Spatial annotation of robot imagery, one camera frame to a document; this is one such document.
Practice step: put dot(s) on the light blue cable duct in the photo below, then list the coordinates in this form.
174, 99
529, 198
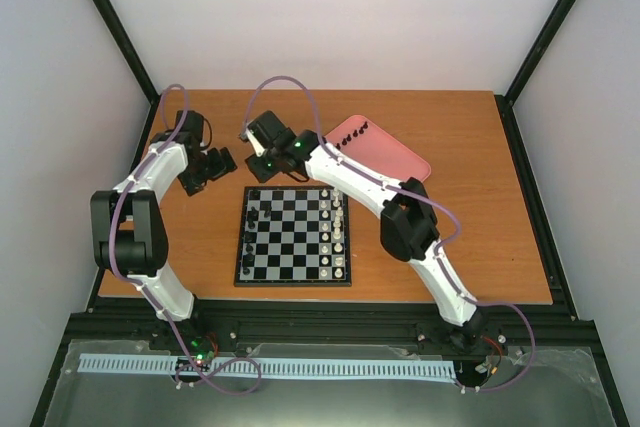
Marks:
278, 368

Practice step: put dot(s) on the pink plastic tray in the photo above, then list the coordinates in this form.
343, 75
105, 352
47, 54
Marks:
378, 150

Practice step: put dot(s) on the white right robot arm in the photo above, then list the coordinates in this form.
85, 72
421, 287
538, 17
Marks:
408, 223

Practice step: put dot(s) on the black aluminium frame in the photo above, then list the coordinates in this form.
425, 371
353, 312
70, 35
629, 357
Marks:
557, 325

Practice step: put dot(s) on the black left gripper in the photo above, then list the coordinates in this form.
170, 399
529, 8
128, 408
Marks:
191, 183

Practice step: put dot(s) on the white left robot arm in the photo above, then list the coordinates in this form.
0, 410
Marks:
128, 232

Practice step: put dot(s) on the black and white chessboard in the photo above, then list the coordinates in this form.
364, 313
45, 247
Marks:
287, 247

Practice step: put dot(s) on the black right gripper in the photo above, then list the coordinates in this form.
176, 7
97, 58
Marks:
260, 174

